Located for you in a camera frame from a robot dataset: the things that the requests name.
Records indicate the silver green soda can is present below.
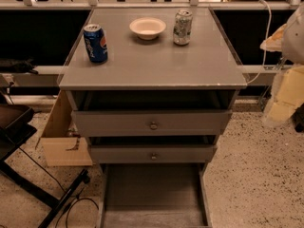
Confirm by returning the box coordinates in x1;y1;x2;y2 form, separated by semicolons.
173;9;193;46

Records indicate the grey top drawer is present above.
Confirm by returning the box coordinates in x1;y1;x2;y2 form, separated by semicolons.
68;89;235;137

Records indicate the blue Pepsi can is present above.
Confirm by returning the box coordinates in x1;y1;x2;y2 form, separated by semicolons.
84;24;107;64

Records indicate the white bowl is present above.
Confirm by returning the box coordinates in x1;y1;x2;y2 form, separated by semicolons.
129;17;166;40

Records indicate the black stand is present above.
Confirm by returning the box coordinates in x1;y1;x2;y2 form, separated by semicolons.
0;105;96;228

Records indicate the black floor cable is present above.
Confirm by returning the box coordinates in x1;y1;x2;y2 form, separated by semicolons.
18;146;101;228

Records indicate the cardboard box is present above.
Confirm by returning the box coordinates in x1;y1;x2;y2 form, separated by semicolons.
39;91;93;166

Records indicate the grey drawer cabinet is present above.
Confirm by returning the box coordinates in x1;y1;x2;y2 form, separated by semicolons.
57;7;248;176

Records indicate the grey bottom drawer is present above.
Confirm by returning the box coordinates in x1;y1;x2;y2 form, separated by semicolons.
96;163;213;228

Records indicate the grey middle drawer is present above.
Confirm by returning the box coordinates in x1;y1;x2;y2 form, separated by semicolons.
90;136;217;163

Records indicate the metal rail beam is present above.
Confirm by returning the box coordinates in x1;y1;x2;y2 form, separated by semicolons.
0;66;278;87

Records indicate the grey drawer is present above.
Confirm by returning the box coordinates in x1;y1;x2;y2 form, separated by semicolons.
96;163;213;228
68;89;235;137
90;136;217;163

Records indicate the white cable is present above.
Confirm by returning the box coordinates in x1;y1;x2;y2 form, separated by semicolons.
246;0;274;86

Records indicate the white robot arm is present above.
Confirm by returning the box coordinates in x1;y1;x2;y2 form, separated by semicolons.
260;5;304;127

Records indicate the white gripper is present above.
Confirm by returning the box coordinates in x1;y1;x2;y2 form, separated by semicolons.
260;24;304;127

